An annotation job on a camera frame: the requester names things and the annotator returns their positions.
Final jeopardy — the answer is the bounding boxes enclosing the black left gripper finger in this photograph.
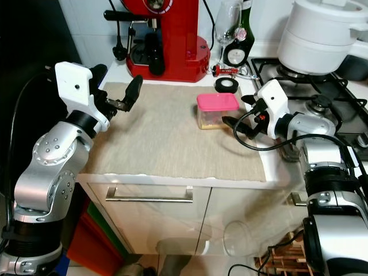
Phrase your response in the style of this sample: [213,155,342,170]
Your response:
[89,64,109,88]
[122,75,144,113]

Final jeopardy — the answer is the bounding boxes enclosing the pink lidded plastic container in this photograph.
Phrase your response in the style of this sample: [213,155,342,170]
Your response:
[196,93,240,130]

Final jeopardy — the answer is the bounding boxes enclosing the red knobbed metal tool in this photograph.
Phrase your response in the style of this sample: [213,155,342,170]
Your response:
[212,64,254,79]

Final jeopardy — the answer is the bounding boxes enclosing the dark wine bottle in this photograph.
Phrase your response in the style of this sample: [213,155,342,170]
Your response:
[223,0,254,67]

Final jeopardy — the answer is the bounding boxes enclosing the beige counter mat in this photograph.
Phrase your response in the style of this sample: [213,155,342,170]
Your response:
[78,82,268,183]

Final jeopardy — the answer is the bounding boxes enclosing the red coffee machine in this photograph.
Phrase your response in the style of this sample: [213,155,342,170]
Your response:
[105,0,210,83]

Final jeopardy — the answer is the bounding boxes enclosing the black tall appliance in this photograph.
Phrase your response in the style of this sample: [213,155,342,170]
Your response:
[0,0,78,231]

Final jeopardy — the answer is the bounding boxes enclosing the steel gas stove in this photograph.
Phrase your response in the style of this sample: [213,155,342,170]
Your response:
[250,56,368,144]

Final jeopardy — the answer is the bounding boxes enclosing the clear wine glass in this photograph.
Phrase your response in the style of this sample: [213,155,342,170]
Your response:
[214,0,245,48]

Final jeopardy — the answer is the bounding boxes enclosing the white cooking pot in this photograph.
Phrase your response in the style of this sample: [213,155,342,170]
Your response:
[277,0,368,76]

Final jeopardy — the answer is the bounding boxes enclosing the beige kitchen cabinet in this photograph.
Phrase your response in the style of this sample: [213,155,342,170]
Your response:
[75,75,368,256]

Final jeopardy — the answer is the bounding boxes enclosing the wooden slatted rack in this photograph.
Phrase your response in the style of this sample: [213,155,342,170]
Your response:
[253,227,317,276]

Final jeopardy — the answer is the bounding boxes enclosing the stacked coloured plastic sheets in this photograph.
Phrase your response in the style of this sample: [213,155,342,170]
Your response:
[66,198,121,276]

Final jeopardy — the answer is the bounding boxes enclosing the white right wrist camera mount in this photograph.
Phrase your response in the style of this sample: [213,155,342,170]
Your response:
[256,79,291,140]

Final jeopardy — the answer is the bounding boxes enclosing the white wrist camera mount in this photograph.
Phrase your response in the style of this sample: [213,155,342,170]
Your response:
[256,79,291,140]
[55,61,111,128]

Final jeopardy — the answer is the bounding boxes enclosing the black wall plug with cable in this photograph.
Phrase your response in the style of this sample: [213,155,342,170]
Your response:
[109,0,128,62]

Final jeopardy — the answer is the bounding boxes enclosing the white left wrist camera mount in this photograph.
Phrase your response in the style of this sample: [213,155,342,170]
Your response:
[55,61,111,128]

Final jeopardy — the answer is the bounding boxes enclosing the black round ring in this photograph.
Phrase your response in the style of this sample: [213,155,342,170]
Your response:
[214,77,240,94]

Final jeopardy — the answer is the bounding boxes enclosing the steel bar cabinet handle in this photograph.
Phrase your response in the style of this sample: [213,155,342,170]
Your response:
[105,185,194,204]
[290,192,311,208]

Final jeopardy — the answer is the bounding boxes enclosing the black power cable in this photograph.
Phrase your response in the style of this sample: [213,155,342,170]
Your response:
[227,230,305,276]

